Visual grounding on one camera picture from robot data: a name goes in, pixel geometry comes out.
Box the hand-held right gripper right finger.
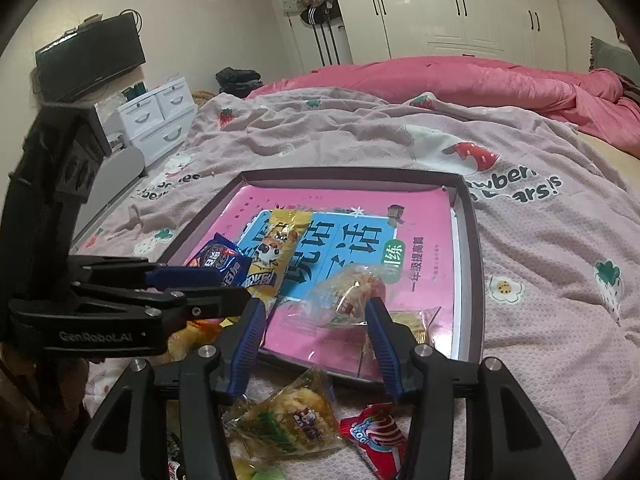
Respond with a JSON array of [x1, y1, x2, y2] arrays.
[[364, 298, 577, 480]]

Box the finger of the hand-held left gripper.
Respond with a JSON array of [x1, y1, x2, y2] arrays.
[[67, 255, 228, 293], [70, 282, 252, 333]]

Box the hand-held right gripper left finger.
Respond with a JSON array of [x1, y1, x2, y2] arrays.
[[62, 299, 268, 480]]

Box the blue cookie packet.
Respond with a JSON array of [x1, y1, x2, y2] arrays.
[[187, 234, 251, 291]]

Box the clear pastry packet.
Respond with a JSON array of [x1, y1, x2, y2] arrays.
[[299, 264, 396, 332], [222, 366, 347, 461], [367, 310, 443, 361]]

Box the yellow cartoon snack packet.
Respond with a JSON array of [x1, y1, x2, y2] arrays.
[[240, 207, 315, 306]]

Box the red snack packet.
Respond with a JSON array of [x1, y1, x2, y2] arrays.
[[340, 402, 408, 480]]

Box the dark grey shallow box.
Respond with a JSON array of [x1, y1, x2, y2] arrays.
[[155, 167, 486, 391]]

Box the light green snack packet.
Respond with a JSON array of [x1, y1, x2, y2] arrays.
[[232, 460, 288, 480]]

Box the black cartoon snack packet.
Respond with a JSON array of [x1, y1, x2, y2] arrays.
[[165, 432, 188, 480]]

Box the person's left forearm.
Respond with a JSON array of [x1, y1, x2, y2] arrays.
[[0, 350, 101, 480]]

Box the pink book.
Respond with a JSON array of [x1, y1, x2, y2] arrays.
[[182, 185, 456, 381]]

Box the white drawer unit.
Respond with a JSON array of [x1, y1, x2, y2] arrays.
[[117, 77, 197, 166]]

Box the printed pink blanket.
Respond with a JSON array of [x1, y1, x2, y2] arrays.
[[70, 85, 640, 480]]

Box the dark clothes pile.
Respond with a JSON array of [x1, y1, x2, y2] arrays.
[[216, 67, 263, 98]]

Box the black television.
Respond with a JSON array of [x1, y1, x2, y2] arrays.
[[34, 12, 147, 103]]

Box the pink duvet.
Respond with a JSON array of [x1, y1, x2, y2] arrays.
[[247, 56, 640, 158]]

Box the tan bed sheet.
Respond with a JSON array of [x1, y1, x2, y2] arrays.
[[575, 132, 640, 181]]

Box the hanging clothes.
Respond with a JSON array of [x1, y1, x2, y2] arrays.
[[292, 0, 342, 63]]

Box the white wardrobe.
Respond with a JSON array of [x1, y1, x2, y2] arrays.
[[325, 0, 571, 68]]

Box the striped pillow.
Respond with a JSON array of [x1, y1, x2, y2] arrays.
[[620, 74, 640, 107]]

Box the grey padded headboard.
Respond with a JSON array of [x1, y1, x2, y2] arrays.
[[589, 36, 640, 81]]

